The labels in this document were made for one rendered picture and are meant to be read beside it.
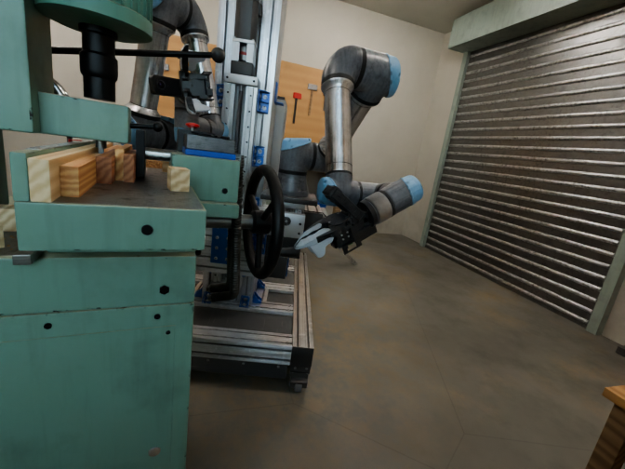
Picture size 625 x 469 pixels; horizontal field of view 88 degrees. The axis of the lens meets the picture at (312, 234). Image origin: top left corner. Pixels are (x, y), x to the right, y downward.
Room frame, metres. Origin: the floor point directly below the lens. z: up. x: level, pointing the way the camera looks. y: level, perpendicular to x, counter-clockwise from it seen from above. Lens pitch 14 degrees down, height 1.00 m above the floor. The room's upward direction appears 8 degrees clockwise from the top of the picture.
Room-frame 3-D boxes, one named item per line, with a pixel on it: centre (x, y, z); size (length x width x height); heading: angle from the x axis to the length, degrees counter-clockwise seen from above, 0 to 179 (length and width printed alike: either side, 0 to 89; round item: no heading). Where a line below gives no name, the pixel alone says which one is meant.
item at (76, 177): (0.68, 0.46, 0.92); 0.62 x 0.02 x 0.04; 27
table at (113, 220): (0.68, 0.34, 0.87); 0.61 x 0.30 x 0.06; 27
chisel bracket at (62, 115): (0.64, 0.46, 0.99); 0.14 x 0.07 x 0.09; 117
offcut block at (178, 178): (0.58, 0.25, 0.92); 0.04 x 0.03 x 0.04; 34
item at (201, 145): (0.73, 0.26, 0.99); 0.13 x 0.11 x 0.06; 27
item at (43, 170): (0.63, 0.45, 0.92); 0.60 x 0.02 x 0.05; 27
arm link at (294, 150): (1.34, 0.11, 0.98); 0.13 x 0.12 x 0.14; 110
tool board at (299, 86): (3.88, 0.93, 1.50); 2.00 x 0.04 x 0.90; 110
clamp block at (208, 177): (0.72, 0.26, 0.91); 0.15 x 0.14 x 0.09; 27
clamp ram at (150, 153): (0.68, 0.35, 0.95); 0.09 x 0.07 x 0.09; 27
